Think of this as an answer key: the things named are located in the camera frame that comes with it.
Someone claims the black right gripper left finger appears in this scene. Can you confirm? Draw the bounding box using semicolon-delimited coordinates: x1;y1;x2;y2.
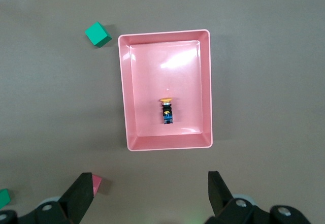
0;172;94;224

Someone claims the green foam cube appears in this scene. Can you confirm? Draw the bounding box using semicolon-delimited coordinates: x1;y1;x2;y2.
84;21;113;49
0;188;12;210

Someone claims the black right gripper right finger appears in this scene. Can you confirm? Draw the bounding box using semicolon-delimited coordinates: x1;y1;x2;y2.
205;170;312;224

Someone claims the orange-capped push button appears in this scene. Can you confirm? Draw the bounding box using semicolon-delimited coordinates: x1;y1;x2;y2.
159;97;175;125

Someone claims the red foam cube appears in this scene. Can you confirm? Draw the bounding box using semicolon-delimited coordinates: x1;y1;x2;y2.
91;174;103;199

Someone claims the pink plastic tray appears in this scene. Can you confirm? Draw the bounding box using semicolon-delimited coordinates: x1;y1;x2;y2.
117;29;213;152

